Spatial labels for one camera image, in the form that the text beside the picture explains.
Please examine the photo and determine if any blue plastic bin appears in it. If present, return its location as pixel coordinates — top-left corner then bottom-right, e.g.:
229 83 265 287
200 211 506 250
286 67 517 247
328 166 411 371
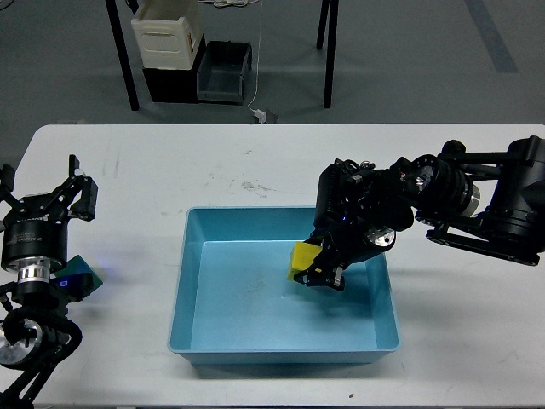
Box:
168 207 400 366

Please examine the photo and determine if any black right table leg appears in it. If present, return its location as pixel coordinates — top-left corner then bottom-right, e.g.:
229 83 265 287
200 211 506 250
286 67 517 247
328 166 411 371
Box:
323 0 340 109

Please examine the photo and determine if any green block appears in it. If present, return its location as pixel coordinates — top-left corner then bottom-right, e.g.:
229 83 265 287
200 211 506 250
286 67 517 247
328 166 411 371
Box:
54 255 103 298

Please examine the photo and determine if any cream plastic crate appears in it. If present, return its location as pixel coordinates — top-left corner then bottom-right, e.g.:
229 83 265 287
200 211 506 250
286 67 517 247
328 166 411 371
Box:
131 0 204 71

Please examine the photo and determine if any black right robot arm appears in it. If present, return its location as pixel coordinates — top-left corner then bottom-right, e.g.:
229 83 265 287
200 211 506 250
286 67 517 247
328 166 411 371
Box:
288 135 544 291

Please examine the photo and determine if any white hanging cable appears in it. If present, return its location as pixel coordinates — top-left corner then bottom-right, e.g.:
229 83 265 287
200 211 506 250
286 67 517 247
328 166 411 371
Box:
248 0 263 112

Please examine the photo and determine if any yellow cube block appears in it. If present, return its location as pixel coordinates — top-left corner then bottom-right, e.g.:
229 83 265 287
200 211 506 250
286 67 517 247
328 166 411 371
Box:
287 241 322 281

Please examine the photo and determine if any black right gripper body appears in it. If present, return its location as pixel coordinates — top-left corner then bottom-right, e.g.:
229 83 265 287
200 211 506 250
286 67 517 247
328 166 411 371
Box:
314 159 414 269

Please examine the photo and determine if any white coiled cable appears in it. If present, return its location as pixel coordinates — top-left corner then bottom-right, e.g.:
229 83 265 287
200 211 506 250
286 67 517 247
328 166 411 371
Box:
199 0 261 10

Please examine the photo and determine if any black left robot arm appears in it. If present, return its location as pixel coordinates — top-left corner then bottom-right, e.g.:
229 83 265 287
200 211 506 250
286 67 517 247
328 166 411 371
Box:
1 155 102 408

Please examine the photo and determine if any black base box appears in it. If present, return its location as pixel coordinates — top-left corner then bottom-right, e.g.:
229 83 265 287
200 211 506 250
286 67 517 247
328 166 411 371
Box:
142 37 206 104

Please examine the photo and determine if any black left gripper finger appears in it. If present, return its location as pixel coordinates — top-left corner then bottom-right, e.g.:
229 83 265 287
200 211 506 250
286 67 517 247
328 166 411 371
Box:
1 164 21 213
46 154 98 222

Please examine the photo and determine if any dark grey storage bin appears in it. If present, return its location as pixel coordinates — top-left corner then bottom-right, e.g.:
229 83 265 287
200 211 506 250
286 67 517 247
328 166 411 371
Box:
197 41 253 105

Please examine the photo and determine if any white power adapter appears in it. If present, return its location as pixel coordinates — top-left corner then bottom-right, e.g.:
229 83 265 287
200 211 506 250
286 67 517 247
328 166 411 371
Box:
252 109 267 124

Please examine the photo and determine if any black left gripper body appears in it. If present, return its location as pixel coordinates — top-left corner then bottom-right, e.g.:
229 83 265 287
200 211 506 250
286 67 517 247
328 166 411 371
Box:
1 194 69 271

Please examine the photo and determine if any black rear table leg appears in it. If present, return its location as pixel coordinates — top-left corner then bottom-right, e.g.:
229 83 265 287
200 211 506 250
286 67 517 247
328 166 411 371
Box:
316 0 330 50

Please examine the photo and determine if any black left table leg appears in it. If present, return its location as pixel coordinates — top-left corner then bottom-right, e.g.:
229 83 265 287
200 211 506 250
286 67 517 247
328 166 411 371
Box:
105 0 140 112

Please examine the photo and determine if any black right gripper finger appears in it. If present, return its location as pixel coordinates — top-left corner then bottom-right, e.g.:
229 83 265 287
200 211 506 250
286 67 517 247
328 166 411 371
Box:
295 256 345 291
307 228 330 247

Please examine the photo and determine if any black table leg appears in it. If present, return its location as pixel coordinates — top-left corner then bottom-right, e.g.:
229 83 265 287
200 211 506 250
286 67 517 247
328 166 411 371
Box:
105 0 140 112
323 0 340 109
316 0 330 50

